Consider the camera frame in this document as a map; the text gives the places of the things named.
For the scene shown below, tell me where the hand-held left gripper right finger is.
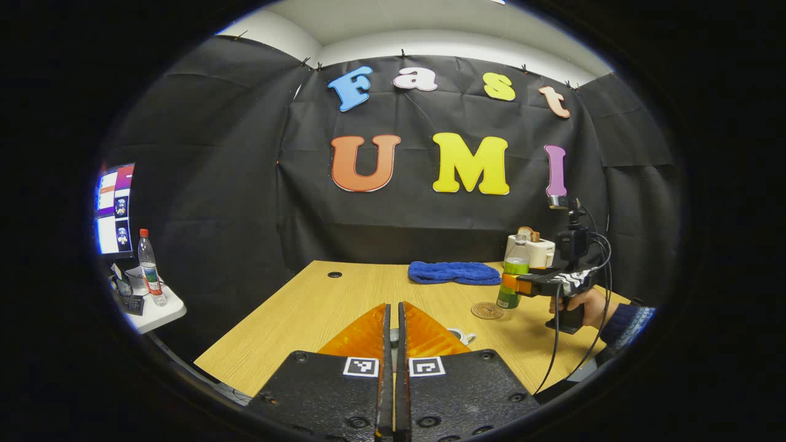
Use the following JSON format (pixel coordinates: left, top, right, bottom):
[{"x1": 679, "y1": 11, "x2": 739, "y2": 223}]
[{"x1": 396, "y1": 301, "x2": 541, "y2": 442}]

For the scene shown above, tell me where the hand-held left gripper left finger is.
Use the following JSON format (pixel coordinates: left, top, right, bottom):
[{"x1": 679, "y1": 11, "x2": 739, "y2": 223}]
[{"x1": 246, "y1": 302, "x2": 394, "y2": 442}]

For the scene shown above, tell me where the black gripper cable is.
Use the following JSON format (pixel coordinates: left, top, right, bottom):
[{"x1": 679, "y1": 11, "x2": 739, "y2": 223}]
[{"x1": 533, "y1": 206, "x2": 613, "y2": 395}]

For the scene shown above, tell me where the blue towel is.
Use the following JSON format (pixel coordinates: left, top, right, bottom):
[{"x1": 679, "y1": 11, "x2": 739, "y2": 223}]
[{"x1": 408, "y1": 261, "x2": 502, "y2": 286}]

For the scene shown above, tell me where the computer monitor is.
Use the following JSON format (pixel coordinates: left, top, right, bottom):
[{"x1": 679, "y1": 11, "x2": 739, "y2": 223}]
[{"x1": 94, "y1": 163, "x2": 136, "y2": 255}]

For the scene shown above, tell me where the red cap plastic bottle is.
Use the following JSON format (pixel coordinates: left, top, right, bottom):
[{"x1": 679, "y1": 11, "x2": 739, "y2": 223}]
[{"x1": 138, "y1": 228, "x2": 168, "y2": 306}]

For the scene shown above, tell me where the white toaster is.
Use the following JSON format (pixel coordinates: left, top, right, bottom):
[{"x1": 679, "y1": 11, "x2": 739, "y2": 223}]
[{"x1": 505, "y1": 235, "x2": 556, "y2": 269}]

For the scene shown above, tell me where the white side table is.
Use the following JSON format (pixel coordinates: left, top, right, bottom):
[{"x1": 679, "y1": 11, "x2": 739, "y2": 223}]
[{"x1": 111, "y1": 264, "x2": 187, "y2": 335}]

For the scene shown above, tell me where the clear green label water bottle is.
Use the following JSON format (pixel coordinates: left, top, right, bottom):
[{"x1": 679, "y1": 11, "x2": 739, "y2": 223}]
[{"x1": 496, "y1": 232, "x2": 531, "y2": 309}]

